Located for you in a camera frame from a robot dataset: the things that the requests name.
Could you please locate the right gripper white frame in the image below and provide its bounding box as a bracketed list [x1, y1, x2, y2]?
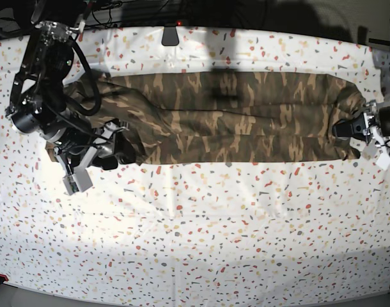
[51, 120, 136, 176]

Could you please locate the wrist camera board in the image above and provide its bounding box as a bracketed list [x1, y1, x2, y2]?
[375, 152, 390, 171]
[63, 170, 93, 196]

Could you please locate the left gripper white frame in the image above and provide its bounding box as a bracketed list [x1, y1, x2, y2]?
[332, 100, 390, 157]

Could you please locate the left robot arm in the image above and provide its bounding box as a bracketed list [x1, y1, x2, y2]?
[332, 38, 390, 170]

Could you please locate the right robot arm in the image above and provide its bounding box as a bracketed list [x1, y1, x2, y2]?
[6, 21, 136, 195]

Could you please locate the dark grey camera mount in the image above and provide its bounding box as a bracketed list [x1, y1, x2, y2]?
[161, 26, 180, 47]

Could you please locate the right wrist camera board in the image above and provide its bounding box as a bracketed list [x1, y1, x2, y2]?
[63, 170, 93, 196]

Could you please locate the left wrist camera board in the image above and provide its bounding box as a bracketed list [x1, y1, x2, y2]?
[375, 152, 390, 171]

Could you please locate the camouflage T-shirt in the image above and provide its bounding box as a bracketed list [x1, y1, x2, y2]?
[88, 70, 365, 164]

